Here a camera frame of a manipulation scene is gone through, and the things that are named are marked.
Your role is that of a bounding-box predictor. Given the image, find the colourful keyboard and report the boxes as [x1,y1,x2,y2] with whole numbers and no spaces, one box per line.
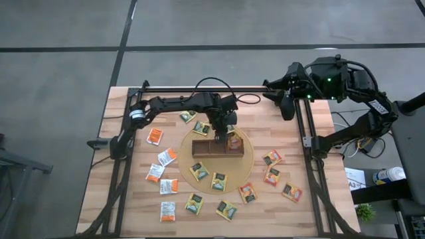
[410,215,425,239]

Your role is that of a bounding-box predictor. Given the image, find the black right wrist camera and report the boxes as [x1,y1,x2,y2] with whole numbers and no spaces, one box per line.
[280,98,296,121]

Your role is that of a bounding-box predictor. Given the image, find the wooden three-compartment tea box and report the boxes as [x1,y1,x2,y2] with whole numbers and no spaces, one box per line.
[191,134,246,159]

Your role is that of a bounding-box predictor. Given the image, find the black power adapter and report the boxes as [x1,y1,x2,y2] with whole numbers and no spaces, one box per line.
[357,137,378,154]

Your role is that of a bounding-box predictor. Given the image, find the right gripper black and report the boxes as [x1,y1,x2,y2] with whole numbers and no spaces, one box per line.
[263,62,317,106]

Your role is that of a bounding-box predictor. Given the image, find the white orange tea packet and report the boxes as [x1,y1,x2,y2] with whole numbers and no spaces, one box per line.
[159,201,177,222]
[146,127,164,146]
[145,163,166,183]
[157,147,178,167]
[159,178,179,195]

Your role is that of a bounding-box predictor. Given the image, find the black desk pole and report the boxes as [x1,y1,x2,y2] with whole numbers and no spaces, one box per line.
[398,92,425,116]

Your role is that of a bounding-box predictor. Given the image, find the dark grey desk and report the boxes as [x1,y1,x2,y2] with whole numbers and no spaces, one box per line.
[384,99,425,206]

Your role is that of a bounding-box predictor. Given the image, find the round woven placemat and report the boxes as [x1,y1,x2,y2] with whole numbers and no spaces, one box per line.
[177,119,255,195]

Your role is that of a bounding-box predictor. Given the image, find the orange red tea packet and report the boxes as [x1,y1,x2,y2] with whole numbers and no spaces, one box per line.
[238,182,258,204]
[227,132,243,151]
[263,167,281,187]
[282,182,303,204]
[262,149,284,167]

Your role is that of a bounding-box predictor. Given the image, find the grey metal stand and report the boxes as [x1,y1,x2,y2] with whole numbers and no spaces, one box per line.
[0,132,54,239]

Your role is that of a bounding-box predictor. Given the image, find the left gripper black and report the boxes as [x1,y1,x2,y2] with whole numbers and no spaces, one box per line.
[208,109,228,145]

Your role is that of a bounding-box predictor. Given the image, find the white paper sheet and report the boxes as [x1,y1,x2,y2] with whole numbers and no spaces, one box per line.
[344,167,367,192]

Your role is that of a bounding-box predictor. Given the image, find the black shelf bar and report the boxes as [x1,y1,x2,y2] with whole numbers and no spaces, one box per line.
[351,179,414,205]

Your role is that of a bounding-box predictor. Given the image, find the small green artificial plant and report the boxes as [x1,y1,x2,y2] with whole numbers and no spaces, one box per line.
[355,203,377,222]

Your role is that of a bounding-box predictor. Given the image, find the white wipes canister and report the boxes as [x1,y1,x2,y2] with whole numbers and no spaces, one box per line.
[372,167,406,186]

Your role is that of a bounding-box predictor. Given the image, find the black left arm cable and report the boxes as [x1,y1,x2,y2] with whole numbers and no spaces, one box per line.
[193,76,262,106]

